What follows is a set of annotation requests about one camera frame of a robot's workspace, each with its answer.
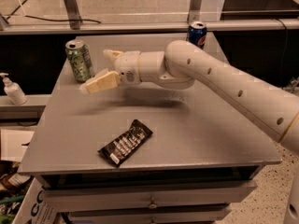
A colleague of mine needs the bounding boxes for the white cardboard box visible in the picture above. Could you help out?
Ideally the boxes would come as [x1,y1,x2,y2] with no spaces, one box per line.
[12,178,57,224]

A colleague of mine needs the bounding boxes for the lower grey drawer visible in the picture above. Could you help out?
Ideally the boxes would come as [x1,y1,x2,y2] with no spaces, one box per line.
[70,204,231,224]

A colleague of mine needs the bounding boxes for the white paper sheet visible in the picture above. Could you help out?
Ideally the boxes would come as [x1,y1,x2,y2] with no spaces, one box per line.
[0,129,34,162]

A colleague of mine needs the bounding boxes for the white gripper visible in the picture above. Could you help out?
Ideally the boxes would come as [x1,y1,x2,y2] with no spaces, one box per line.
[79,49,141,94]

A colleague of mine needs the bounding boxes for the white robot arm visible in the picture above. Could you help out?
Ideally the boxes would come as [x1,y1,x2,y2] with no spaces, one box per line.
[80,40,299,156]

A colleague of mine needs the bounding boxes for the black snack bar wrapper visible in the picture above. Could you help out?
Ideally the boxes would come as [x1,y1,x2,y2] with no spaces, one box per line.
[98,119,152,167]

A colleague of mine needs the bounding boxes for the right metal post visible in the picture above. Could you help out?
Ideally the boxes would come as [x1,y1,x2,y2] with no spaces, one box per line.
[187,0,202,23]

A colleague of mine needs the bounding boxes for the upper grey drawer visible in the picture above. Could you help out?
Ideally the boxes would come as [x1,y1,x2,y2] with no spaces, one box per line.
[44,180,257,212]

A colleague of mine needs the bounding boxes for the grey drawer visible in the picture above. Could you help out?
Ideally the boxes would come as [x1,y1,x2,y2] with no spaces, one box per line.
[70,204,231,224]
[44,180,257,212]

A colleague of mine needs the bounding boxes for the green soda can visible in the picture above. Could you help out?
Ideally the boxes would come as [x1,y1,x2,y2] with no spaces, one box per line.
[65,39,94,83]

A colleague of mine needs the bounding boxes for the black floor cable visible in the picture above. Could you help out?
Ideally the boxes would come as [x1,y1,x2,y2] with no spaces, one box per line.
[6,14,103,25]

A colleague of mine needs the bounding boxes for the left metal post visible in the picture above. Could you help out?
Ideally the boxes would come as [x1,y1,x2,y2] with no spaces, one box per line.
[64,0,82,30]

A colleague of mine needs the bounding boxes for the blue pepsi can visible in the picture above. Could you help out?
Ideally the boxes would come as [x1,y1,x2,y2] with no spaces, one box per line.
[187,21,207,49]

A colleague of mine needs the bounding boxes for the metal post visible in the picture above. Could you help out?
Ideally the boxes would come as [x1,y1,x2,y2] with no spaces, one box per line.
[187,0,202,23]
[64,0,82,30]

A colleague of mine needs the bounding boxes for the white pump bottle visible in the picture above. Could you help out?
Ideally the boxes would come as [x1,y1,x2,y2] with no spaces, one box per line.
[0,73,27,105]

